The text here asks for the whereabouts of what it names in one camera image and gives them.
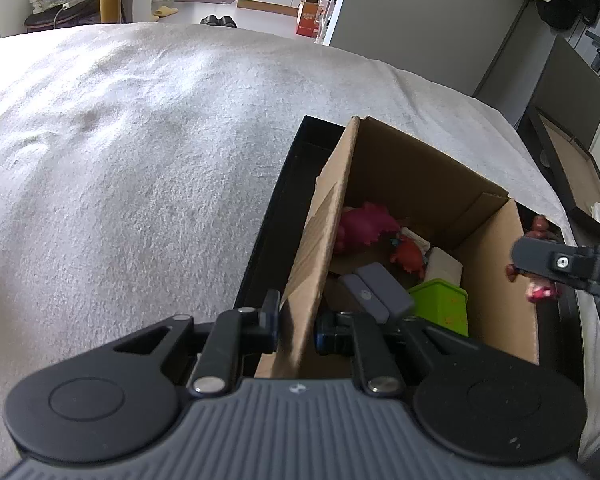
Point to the small doll figure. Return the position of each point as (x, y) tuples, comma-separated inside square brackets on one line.
[(541, 292)]

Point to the pink spiky toy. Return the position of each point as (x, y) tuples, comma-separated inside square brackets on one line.
[(365, 225)]

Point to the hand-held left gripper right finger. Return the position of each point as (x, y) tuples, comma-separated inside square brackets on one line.
[(326, 336)]

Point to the black tray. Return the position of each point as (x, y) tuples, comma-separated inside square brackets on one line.
[(265, 240)]

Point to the yellow slippers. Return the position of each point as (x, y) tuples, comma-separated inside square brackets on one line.
[(164, 11)]

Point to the small white toy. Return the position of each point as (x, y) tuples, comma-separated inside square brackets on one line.
[(416, 239)]

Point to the black slipper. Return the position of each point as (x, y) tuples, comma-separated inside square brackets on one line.
[(211, 21), (228, 21)]

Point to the brown cardboard box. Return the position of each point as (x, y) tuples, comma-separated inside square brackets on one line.
[(410, 170)]

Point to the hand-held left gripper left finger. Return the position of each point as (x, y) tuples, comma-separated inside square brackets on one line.
[(272, 322)]

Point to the green plastic block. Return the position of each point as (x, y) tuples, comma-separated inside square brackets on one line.
[(442, 307)]

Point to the orange cardboard box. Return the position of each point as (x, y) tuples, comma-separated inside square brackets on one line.
[(309, 17)]

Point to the white plastic block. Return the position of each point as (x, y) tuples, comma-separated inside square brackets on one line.
[(445, 266)]

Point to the grey panel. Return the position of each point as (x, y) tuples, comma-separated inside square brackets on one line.
[(570, 85)]

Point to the grey plastic block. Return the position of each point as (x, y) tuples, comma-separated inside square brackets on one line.
[(380, 292)]

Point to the red crab toy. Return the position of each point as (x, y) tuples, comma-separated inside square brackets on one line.
[(409, 256)]

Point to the dark round stool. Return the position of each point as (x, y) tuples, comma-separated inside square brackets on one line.
[(65, 19)]

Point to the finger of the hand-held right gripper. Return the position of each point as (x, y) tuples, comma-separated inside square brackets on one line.
[(555, 260)]

